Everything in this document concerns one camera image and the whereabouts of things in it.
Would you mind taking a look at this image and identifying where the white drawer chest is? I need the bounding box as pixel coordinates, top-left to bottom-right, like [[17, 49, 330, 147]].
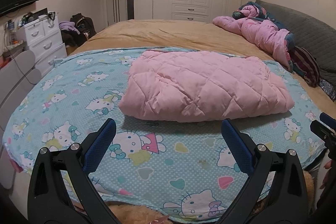
[[16, 12, 67, 77]]

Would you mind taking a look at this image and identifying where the purple clothes pile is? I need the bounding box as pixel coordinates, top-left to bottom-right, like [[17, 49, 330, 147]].
[[59, 21, 80, 35]]

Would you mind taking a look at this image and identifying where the black backpack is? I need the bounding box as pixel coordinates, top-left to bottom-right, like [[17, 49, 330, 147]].
[[70, 13, 97, 39]]

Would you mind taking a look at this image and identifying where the grey padded headboard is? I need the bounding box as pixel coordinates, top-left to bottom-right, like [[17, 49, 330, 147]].
[[256, 0, 336, 85]]

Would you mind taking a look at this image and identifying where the dark striped pillow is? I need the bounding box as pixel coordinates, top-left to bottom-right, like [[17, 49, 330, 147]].
[[289, 46, 321, 88]]

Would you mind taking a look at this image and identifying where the pink quilted jacket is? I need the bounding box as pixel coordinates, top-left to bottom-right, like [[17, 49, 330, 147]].
[[119, 50, 294, 123]]

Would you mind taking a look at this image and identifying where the blue cartoon cat blanket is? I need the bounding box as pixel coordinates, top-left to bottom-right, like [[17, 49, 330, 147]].
[[2, 45, 330, 224]]

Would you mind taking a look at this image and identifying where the person's right hand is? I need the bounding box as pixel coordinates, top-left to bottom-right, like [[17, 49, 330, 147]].
[[319, 160, 334, 189]]

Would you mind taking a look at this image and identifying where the tan bed sheet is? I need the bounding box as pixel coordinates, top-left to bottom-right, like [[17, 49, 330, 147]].
[[77, 20, 335, 121]]

